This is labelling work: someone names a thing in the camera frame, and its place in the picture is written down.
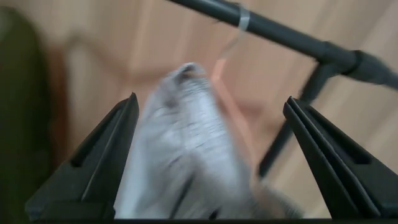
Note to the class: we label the pale grey shorts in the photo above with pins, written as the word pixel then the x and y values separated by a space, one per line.
pixel 186 149

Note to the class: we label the pink clothes hanger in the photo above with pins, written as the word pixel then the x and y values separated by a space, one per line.
pixel 236 109

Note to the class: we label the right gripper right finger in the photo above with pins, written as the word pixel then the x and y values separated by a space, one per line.
pixel 342 174

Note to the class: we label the green printed sleeveless shirt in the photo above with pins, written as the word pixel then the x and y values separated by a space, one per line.
pixel 21 109

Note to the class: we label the beige curtain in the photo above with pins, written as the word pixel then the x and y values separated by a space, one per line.
pixel 109 31

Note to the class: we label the black clothes rack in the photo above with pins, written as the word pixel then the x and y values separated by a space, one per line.
pixel 280 31

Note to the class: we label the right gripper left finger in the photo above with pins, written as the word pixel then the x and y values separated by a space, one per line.
pixel 102 161

